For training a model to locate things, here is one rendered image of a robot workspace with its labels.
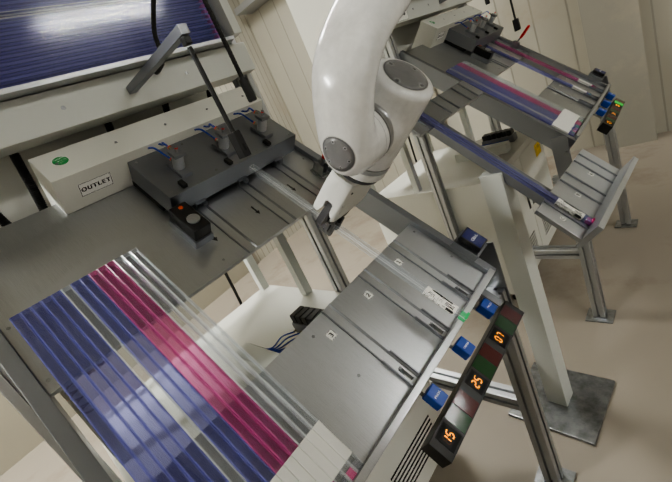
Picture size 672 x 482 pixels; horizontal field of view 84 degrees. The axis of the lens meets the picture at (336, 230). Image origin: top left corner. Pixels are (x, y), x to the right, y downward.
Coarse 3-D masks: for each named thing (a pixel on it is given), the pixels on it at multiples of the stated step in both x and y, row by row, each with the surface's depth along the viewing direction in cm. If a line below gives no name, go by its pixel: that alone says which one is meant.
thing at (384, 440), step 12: (480, 288) 72; (456, 324) 65; (444, 348) 62; (432, 360) 60; (432, 372) 59; (420, 384) 57; (408, 396) 55; (408, 408) 54; (396, 420) 53; (384, 432) 52; (384, 444) 50; (372, 456) 49; (372, 468) 48; (360, 480) 47
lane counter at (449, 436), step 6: (444, 426) 56; (438, 432) 56; (444, 432) 56; (450, 432) 56; (456, 432) 56; (438, 438) 55; (444, 438) 55; (450, 438) 55; (456, 438) 56; (444, 444) 55; (450, 444) 55; (456, 444) 55; (450, 450) 54
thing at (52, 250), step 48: (240, 192) 81; (0, 240) 63; (48, 240) 65; (96, 240) 66; (144, 240) 68; (240, 240) 72; (0, 288) 58; (48, 288) 59; (192, 288) 63; (48, 384) 50
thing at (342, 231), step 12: (252, 168) 77; (264, 180) 76; (276, 180) 75; (288, 192) 74; (300, 204) 73; (336, 228) 69; (348, 240) 69; (360, 240) 68; (372, 252) 67; (384, 264) 66; (396, 264) 66; (408, 276) 65; (420, 288) 64; (456, 312) 61
